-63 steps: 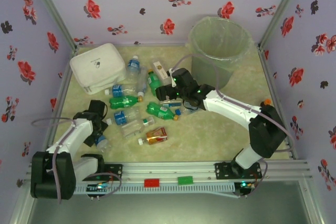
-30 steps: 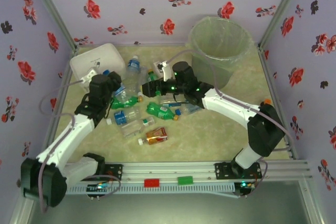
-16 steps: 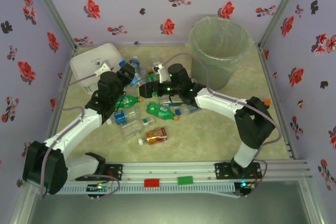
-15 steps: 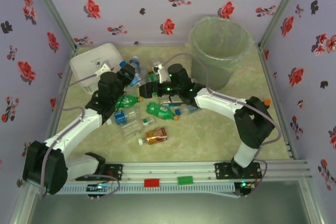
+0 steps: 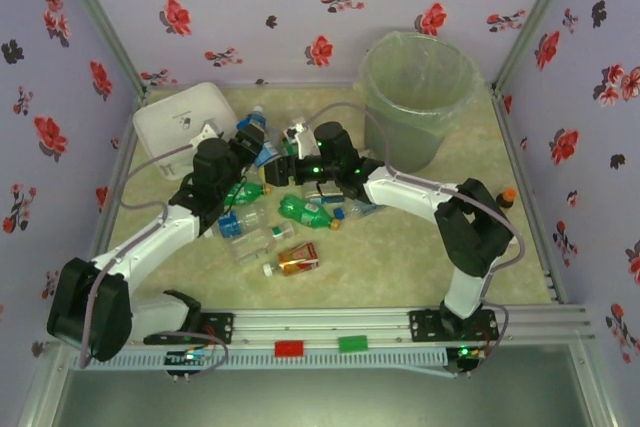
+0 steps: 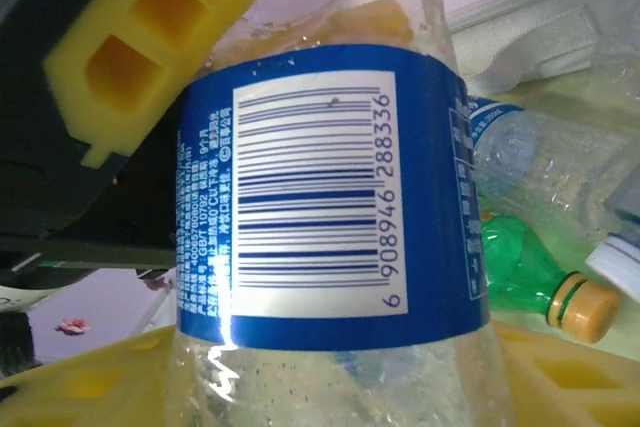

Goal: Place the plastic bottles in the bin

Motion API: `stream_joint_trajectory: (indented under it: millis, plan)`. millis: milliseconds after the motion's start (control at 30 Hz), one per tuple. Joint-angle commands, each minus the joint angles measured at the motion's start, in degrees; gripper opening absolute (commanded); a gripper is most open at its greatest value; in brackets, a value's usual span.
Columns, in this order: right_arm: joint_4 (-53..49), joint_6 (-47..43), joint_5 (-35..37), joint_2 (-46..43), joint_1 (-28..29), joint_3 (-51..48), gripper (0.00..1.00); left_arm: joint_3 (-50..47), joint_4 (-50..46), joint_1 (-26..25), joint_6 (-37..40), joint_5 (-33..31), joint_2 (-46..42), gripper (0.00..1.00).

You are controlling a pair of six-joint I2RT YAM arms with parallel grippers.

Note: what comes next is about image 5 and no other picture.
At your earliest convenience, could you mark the blue label water bottle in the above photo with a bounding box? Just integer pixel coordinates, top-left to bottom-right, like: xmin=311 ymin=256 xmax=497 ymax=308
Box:
xmin=236 ymin=105 xmax=269 ymax=146

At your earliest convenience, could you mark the green soda bottle yellow cap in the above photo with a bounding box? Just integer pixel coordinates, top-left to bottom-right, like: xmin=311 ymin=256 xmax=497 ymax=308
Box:
xmin=277 ymin=193 xmax=344 ymax=232

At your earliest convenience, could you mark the clear squashed plastic bottle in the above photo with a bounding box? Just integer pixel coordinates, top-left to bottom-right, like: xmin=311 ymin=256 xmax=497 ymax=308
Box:
xmin=343 ymin=198 xmax=377 ymax=219

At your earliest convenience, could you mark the clear bottle blue label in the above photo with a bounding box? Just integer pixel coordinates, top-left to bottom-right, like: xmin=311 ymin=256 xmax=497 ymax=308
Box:
xmin=202 ymin=205 xmax=270 ymax=241

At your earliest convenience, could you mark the clear bottle green white cap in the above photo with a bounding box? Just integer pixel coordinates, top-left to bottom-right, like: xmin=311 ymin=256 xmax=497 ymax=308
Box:
xmin=228 ymin=220 xmax=297 ymax=267

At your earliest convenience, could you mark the red orange label tea bottle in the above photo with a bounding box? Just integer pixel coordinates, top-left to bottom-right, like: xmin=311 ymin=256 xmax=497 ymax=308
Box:
xmin=262 ymin=241 xmax=322 ymax=279

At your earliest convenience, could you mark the bin with green liner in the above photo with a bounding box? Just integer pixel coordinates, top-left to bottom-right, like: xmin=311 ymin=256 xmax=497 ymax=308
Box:
xmin=355 ymin=30 xmax=482 ymax=174

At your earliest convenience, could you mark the white lidded plastic container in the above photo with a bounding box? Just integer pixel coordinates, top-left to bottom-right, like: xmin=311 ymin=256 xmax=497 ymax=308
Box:
xmin=132 ymin=81 xmax=240 ymax=182

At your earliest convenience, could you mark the red block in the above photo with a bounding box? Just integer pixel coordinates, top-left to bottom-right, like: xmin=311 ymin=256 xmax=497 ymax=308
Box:
xmin=274 ymin=341 xmax=307 ymax=359

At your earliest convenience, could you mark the brown bottle orange cap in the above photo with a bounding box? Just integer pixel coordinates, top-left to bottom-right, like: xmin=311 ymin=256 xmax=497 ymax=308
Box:
xmin=493 ymin=187 xmax=519 ymax=212

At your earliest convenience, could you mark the green block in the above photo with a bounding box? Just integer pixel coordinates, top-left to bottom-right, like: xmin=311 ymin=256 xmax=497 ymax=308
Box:
xmin=337 ymin=335 xmax=370 ymax=354

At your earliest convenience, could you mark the circuit board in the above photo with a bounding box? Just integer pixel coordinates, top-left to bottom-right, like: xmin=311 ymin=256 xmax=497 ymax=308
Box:
xmin=166 ymin=346 xmax=211 ymax=373
xmin=446 ymin=344 xmax=487 ymax=378

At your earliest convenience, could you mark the grey metal sheet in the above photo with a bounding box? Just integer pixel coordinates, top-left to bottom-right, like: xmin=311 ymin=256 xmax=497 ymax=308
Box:
xmin=19 ymin=344 xmax=621 ymax=427

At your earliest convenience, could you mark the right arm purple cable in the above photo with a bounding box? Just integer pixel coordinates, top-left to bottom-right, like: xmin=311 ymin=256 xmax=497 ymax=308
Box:
xmin=302 ymin=100 xmax=525 ymax=353

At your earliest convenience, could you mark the aluminium side rail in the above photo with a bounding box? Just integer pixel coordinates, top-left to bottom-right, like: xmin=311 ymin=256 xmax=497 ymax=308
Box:
xmin=492 ymin=89 xmax=567 ymax=304
xmin=82 ymin=89 xmax=149 ymax=298

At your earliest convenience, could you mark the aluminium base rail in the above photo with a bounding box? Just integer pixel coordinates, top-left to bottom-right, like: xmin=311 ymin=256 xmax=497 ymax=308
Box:
xmin=144 ymin=304 xmax=599 ymax=351

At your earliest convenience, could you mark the white slotted cable duct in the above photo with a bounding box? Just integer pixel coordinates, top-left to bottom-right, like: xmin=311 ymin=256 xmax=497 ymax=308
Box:
xmin=72 ymin=349 xmax=449 ymax=371

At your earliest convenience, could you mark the aluminium frame post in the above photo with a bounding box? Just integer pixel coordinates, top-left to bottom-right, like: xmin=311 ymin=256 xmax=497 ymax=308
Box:
xmin=492 ymin=0 xmax=586 ymax=93
xmin=49 ymin=0 xmax=149 ymax=98

